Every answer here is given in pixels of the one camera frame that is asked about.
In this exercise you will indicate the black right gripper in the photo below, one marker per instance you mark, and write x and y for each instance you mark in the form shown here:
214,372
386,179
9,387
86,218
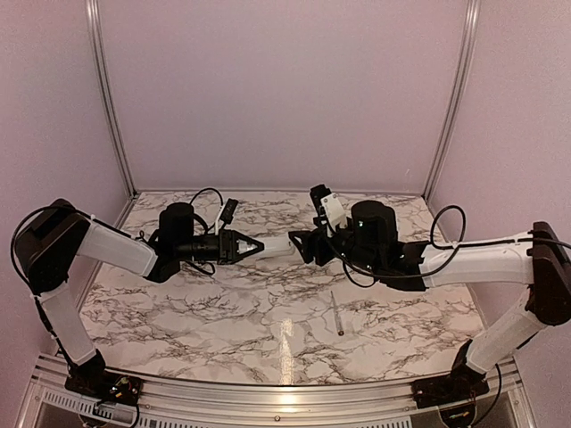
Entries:
309,249

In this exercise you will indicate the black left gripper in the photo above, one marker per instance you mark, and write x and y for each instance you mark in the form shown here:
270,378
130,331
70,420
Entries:
227,240

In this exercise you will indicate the white remote control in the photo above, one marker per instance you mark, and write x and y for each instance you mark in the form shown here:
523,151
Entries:
277,247

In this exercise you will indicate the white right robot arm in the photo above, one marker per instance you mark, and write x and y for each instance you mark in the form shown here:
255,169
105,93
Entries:
536,259

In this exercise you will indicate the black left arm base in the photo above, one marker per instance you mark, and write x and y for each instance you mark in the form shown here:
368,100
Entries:
105,386

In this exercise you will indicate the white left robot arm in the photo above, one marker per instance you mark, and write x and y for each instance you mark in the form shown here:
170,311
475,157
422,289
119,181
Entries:
47,242

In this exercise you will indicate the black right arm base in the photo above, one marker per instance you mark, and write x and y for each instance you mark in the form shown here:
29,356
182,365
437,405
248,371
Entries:
461,383

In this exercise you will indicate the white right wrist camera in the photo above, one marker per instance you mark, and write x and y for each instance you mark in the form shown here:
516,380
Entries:
334,212

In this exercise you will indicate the aluminium front rail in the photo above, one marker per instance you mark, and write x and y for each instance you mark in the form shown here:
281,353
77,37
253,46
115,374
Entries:
167,402

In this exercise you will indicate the aluminium frame right post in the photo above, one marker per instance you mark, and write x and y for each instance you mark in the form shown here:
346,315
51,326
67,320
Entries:
466,52

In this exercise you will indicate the aluminium frame post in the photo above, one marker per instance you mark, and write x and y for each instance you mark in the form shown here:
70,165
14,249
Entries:
95,31
466,52

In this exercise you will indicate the aluminium frame left post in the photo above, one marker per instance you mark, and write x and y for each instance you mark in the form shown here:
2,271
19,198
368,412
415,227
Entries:
95,31

